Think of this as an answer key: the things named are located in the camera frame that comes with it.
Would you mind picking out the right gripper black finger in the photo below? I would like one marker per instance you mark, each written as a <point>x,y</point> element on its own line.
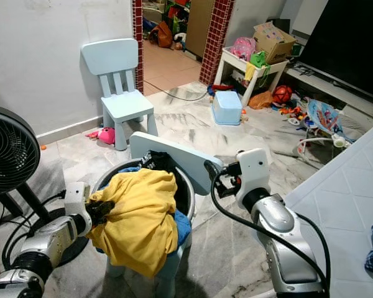
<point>213,169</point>

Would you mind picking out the yellow shirt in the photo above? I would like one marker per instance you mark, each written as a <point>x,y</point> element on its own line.
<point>137,217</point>

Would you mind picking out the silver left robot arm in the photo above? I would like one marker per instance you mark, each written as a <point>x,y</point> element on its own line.
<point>50,239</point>

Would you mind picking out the light blue kid chair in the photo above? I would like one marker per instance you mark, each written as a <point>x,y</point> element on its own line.
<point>177,158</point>
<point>118,105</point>

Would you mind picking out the light blue plastic tub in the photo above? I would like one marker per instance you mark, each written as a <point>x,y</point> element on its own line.
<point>227,108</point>

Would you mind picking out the pink toy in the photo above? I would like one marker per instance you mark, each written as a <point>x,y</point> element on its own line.
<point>105,136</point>

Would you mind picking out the orange bag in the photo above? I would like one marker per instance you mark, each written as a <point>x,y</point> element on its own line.
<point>261,100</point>

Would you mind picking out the red ball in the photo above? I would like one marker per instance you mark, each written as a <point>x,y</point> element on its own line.
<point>282,94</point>

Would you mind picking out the white toy shelf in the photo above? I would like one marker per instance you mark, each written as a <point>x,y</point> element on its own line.
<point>236,68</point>

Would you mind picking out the black standing fan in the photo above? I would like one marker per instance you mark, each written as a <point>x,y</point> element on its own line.
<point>9,152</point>

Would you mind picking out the white folding table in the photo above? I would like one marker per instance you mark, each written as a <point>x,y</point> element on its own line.
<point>336,205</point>

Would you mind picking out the blue baby bouncer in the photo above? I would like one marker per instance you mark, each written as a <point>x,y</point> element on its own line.
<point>323,118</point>

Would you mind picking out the green toy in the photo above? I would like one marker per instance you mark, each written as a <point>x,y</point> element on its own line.
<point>258,59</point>

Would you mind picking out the pink bag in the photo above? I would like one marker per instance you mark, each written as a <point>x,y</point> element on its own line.
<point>242,48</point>

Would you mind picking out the brown cardboard box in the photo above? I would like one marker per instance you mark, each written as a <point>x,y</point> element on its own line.
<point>273,40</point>

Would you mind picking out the black television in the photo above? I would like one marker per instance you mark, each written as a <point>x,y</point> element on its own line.
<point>348,43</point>

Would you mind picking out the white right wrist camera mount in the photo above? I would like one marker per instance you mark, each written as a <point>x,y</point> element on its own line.
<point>253,174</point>

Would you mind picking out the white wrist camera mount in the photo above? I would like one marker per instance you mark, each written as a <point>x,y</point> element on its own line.
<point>253,174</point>
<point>76,198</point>

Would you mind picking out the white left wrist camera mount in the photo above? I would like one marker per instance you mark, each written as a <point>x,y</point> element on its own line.
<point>76,198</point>

